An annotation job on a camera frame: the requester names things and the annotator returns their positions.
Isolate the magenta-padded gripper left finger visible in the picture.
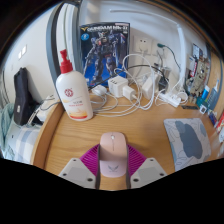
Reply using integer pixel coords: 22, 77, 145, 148
58, 143, 102, 190

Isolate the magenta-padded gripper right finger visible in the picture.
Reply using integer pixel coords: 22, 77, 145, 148
125, 143, 168, 190

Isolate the pink computer mouse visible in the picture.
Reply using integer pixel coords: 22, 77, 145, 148
98, 131, 129, 178

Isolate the grey blue patterned mouse pad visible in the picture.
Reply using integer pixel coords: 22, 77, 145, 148
163, 117, 212, 172

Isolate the pale checked bedding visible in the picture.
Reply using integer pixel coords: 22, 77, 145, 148
0, 103, 43, 164

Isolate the white power strip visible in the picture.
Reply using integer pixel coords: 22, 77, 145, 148
158, 92, 183, 108

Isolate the black ruler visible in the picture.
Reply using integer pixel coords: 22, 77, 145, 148
180, 104, 200, 111

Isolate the white red-capped pump bottle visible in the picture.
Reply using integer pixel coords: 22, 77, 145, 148
54, 49, 94, 122

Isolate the small white plug charger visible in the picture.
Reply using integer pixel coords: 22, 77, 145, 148
122, 85, 138, 101

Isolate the small white desk clock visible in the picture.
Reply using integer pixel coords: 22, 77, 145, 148
199, 103, 208, 115

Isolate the blue snack packet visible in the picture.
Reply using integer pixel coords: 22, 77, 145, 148
207, 109, 218, 126

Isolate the white power adapter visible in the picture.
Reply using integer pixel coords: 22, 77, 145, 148
142, 73, 158, 100

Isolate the white multi-port charger block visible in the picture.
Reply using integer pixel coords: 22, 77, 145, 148
107, 75, 129, 98

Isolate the black bag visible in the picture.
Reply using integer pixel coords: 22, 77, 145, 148
13, 67, 36, 127

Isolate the clear glass jar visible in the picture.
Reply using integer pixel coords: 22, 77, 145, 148
156, 64, 171, 91

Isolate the small blue white-capped bottle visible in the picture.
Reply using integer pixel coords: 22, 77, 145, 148
200, 84, 211, 101

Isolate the blue spray bottle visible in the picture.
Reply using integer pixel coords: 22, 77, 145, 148
207, 78, 221, 109

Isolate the blue robot model kit box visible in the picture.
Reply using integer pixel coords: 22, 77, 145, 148
79, 21, 131, 88

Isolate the white charger cable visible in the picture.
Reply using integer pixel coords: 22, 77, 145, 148
89, 53, 158, 118

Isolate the dark green cable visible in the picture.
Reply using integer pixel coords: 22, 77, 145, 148
157, 42, 182, 73

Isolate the white wall socket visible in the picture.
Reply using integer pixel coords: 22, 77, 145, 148
133, 35, 153, 54

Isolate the white light switch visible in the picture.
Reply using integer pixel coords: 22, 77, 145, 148
17, 44, 28, 60

